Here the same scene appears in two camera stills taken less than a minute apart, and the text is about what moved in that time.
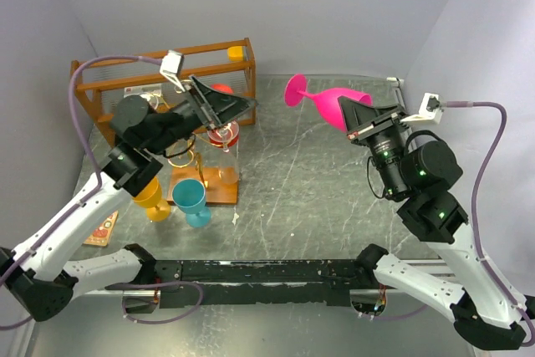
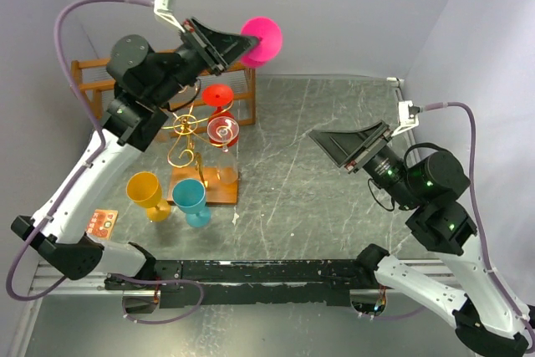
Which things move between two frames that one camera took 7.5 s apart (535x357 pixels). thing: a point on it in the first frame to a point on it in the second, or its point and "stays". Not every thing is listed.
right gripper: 362,120 to 349,146
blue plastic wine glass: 189,196 stays
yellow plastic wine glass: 150,198 stays
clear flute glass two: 224,134 stays
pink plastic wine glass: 327,100 to 268,48
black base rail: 191,283 stays
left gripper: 215,106 to 220,49
